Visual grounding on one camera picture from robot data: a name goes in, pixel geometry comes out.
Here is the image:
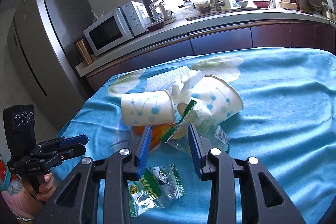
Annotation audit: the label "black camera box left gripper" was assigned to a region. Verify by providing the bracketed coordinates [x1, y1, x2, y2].
[3, 105, 36, 161]

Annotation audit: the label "copper thermos tumbler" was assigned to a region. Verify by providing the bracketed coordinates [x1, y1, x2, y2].
[74, 39, 94, 65]

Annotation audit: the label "person's left hand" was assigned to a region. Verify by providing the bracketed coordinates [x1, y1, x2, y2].
[21, 173, 56, 202]

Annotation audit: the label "orange peel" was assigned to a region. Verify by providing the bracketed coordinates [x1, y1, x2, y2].
[131, 123, 175, 149]

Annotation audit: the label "white tissue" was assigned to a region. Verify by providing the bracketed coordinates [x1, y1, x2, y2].
[170, 70, 202, 105]

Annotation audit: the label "paper cup with blue dots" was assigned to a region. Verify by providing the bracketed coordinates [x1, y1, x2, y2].
[177, 75, 244, 131]

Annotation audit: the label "dark lower cabinets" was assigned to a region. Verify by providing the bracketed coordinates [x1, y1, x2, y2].
[86, 20, 335, 91]

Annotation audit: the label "clear green snack bag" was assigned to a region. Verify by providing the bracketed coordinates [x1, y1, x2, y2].
[127, 164, 185, 218]

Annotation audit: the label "white microwave oven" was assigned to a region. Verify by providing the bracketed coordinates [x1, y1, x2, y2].
[84, 1, 150, 56]

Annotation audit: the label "dark red bowl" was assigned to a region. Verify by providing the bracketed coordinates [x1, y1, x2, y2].
[146, 20, 165, 32]

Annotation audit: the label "grey refrigerator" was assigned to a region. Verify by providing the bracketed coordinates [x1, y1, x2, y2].
[7, 0, 92, 130]

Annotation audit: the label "blue floral tablecloth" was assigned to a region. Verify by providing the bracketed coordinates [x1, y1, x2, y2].
[60, 48, 335, 223]

